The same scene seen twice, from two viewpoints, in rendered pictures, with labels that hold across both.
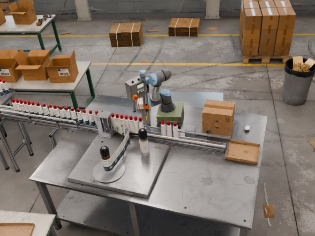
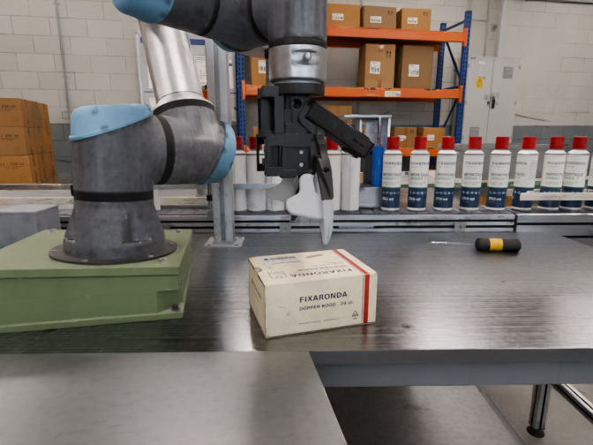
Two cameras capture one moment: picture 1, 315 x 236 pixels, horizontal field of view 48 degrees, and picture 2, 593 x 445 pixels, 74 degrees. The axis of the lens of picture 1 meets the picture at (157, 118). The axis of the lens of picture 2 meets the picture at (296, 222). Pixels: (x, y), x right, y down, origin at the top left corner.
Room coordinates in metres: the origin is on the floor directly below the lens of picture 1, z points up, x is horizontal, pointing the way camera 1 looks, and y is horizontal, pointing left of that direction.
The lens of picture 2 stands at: (3.95, -0.10, 1.10)
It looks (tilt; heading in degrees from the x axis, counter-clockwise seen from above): 13 degrees down; 157
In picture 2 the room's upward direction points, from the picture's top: straight up
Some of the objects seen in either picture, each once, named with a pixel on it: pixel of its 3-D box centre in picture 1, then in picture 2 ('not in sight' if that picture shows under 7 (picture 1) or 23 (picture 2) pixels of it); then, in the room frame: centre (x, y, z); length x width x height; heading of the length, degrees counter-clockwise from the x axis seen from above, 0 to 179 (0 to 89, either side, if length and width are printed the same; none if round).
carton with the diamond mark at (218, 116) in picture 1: (218, 117); not in sight; (2.89, -0.64, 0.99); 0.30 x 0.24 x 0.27; 70
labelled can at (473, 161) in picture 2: (86, 117); (471, 174); (3.12, 0.78, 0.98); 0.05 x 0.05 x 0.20
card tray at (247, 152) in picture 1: (243, 151); not in sight; (2.49, -0.81, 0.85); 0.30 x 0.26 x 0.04; 68
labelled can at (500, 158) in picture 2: (79, 116); (499, 174); (3.15, 0.85, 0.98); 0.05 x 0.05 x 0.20
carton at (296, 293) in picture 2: (144, 103); (309, 288); (3.44, 0.14, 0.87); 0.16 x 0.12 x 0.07; 84
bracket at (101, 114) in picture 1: (103, 114); (364, 116); (2.92, 0.55, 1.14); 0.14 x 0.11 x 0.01; 68
